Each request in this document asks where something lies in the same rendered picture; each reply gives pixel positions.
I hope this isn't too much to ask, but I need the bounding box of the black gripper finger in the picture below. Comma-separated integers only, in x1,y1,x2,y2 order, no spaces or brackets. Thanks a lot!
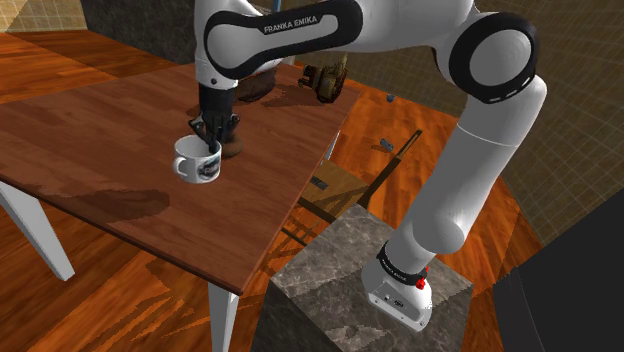
209,113,242,154
187,113,214,146

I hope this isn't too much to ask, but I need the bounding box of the white printed mug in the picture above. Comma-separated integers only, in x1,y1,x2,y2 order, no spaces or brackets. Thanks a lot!
172,134,223,185

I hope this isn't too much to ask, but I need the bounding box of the small brown round object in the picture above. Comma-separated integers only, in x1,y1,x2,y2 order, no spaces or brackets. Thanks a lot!
219,127,244,159

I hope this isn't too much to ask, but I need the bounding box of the dark brown bowl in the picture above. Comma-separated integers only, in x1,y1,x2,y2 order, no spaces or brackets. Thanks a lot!
235,68,277,103

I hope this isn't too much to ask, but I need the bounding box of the wooden table with white legs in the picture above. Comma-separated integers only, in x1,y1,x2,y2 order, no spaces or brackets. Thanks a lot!
0,60,362,352

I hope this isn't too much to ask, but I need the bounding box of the brown and tan figure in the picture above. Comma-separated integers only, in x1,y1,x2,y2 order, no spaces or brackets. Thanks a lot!
297,53,350,104

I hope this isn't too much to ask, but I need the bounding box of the wooden chair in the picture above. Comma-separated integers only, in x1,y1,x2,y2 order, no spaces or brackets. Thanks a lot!
279,128,425,248

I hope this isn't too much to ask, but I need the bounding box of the grey marble robot stand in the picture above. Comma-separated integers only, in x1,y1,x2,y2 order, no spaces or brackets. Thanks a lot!
250,203,475,352

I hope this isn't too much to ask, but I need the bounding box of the black cabinet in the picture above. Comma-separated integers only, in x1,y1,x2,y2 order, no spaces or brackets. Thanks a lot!
491,186,624,352

